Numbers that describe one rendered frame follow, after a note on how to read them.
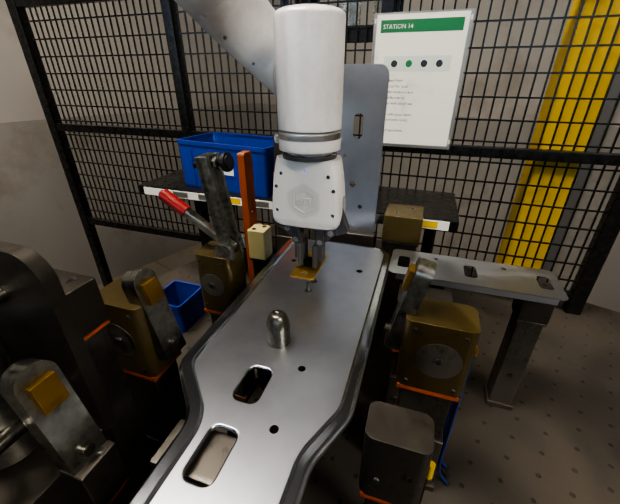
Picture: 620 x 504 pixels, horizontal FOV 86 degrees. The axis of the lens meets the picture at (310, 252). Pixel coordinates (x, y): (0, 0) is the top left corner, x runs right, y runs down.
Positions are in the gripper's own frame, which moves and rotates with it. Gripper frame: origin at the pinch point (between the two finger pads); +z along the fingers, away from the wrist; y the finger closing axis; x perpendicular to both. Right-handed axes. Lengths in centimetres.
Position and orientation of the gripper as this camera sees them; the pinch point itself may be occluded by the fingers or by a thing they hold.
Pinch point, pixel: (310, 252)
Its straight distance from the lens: 53.1
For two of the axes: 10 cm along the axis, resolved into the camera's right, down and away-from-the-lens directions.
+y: 9.5, 1.5, -2.8
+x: 3.2, -4.5, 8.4
